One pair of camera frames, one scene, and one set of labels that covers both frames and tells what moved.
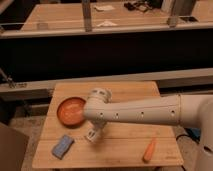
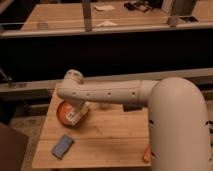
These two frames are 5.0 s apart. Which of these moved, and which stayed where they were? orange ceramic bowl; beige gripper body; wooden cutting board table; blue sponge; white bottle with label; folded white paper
Moved: beige gripper body; white bottle with label
Stayed: blue sponge; folded white paper; orange ceramic bowl; wooden cutting board table
